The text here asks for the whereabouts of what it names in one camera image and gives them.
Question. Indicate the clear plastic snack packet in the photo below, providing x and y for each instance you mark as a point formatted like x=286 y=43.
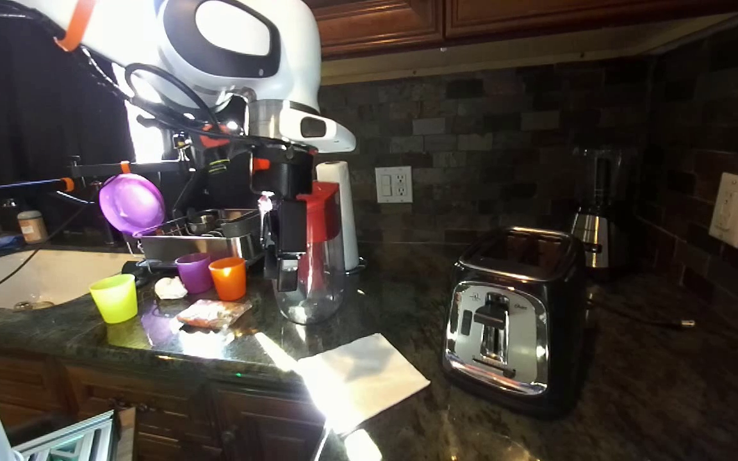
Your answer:
x=212 y=312

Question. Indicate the clear pitcher red lid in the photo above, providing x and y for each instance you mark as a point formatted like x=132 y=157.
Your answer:
x=321 y=282

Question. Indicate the wooden base cabinet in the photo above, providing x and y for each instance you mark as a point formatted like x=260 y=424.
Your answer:
x=130 y=401

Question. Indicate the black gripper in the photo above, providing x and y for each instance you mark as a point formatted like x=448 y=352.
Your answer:
x=289 y=175

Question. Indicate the white wall plate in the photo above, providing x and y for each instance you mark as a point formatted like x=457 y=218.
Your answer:
x=732 y=207

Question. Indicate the orange plastic cup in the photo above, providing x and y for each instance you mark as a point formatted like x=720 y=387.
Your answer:
x=230 y=277

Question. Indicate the wooden upper cabinet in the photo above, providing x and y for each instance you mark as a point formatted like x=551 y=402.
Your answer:
x=385 y=20

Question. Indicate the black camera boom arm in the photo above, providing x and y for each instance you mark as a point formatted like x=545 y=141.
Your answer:
x=12 y=184

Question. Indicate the small white lump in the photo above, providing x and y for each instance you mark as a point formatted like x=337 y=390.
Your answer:
x=170 y=287

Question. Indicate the small white jar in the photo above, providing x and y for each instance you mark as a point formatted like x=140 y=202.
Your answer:
x=32 y=227

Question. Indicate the stainless steel tray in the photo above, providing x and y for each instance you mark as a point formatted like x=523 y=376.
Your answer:
x=204 y=239

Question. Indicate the white paper napkin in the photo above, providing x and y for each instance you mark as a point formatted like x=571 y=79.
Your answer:
x=360 y=374

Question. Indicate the green plastic cup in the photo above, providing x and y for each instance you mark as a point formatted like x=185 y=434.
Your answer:
x=113 y=298

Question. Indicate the black chrome toaster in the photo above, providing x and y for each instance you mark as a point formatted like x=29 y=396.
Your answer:
x=514 y=334

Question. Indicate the purple plastic cup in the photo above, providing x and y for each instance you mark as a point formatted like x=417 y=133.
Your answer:
x=194 y=273

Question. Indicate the purple plastic plate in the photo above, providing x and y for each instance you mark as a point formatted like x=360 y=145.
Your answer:
x=132 y=202

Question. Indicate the dark window curtain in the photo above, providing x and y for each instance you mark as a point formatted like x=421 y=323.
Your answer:
x=26 y=104

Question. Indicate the white duplex outlet plate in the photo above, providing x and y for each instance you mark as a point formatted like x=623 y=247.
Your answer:
x=394 y=182

